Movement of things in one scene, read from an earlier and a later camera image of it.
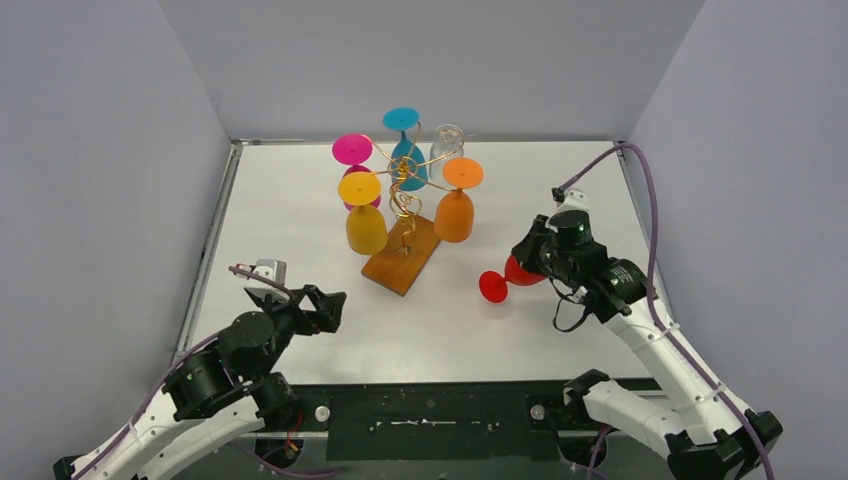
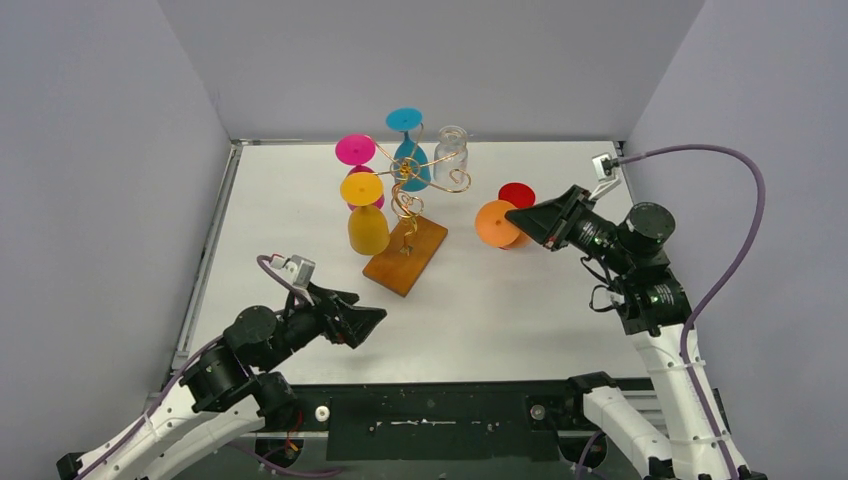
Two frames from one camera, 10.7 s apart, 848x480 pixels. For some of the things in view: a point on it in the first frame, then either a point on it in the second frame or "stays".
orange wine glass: [454, 214] → [495, 229]
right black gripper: [527, 251] → [547, 221]
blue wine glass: [408, 169] stays
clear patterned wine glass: [448, 143] stays
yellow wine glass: [365, 227] stays
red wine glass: [493, 286] → [518, 194]
